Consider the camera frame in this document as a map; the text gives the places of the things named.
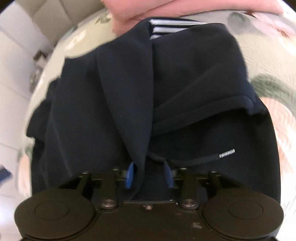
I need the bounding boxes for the striped blue white garment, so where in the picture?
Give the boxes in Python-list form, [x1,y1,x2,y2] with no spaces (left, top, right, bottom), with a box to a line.
[149,18,207,40]

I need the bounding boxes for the pink folded blanket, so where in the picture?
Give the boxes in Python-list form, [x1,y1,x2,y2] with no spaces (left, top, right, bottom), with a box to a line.
[103,0,283,35]

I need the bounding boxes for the navy blue hoodie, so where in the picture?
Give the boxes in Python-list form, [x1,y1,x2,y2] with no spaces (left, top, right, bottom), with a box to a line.
[27,19,280,200]

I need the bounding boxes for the clutter beside bed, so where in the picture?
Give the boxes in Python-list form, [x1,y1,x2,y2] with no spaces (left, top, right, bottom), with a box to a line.
[29,50,48,93]

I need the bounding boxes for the floral quilted bedspread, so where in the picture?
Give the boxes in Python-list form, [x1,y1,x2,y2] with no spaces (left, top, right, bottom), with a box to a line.
[27,9,295,206]

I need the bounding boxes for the white wardrobe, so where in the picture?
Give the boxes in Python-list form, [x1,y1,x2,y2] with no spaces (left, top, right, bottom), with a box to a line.
[1,1,51,240]

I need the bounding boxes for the beige padded headboard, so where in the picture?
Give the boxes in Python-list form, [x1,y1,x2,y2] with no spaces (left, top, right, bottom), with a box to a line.
[16,0,104,45]

